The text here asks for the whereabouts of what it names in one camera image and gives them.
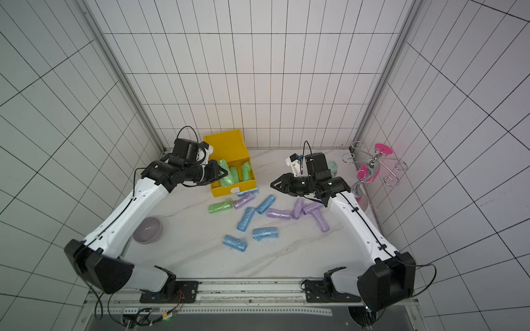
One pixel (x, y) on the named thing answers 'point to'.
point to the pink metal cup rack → (374, 162)
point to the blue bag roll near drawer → (243, 193)
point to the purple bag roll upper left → (245, 199)
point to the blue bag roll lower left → (235, 243)
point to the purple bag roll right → (321, 221)
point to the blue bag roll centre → (242, 225)
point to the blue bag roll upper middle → (265, 203)
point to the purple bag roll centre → (281, 214)
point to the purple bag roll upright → (297, 209)
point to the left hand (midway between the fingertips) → (224, 177)
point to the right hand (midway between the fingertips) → (274, 182)
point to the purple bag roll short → (312, 207)
